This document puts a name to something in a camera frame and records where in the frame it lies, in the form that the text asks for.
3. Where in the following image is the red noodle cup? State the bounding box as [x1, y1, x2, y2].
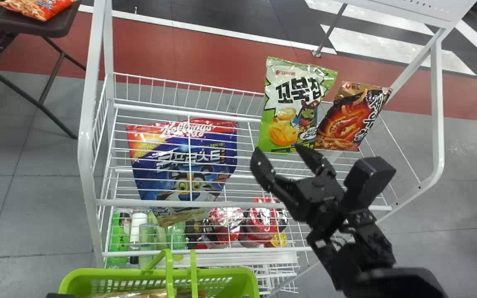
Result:
[202, 207, 246, 249]
[240, 197, 289, 248]

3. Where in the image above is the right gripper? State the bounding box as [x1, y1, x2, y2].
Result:
[250, 144, 347, 233]

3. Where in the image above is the brown snack packet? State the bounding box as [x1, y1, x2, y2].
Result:
[315, 81, 393, 152]

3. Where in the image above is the white wire rack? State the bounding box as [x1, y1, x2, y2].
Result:
[77, 0, 477, 297]

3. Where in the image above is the green basket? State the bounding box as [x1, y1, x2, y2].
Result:
[58, 248, 261, 298]

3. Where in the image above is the green snack packet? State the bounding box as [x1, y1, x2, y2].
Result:
[256, 57, 338, 154]

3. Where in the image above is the red snack packet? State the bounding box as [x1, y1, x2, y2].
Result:
[0, 0, 76, 22]

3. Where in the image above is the yellow can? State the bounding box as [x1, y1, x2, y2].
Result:
[269, 232, 289, 248]

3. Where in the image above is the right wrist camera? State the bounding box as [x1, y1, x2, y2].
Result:
[342, 156, 397, 212]

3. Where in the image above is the dark side table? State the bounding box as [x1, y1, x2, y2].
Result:
[0, 0, 87, 139]

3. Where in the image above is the blue cereal bag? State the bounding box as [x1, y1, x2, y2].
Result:
[126, 119, 239, 216]

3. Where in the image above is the white bottle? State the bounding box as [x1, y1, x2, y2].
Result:
[129, 212, 149, 265]

